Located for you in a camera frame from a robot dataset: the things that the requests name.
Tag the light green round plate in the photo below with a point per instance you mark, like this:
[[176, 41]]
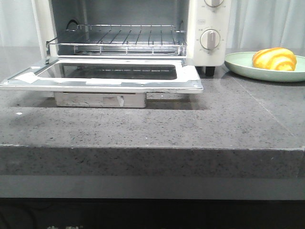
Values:
[[241, 63]]

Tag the white toaster oven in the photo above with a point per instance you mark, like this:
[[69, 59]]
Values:
[[192, 16]]

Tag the open glass oven door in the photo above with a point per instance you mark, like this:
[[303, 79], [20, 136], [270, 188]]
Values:
[[98, 75]]

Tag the lower grey oven knob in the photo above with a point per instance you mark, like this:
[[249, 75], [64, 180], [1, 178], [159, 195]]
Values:
[[210, 39]]

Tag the metal wire oven rack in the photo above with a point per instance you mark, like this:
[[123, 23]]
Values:
[[111, 39]]

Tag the yellow orange croissant bread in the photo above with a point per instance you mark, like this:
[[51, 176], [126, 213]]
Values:
[[277, 58]]

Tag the upper grey oven knob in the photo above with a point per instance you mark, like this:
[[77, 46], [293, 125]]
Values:
[[213, 3]]

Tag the white oven door handle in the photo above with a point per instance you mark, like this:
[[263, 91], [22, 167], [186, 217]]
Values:
[[137, 100]]

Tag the grey oven knob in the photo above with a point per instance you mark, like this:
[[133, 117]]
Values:
[[213, 3], [210, 39]]

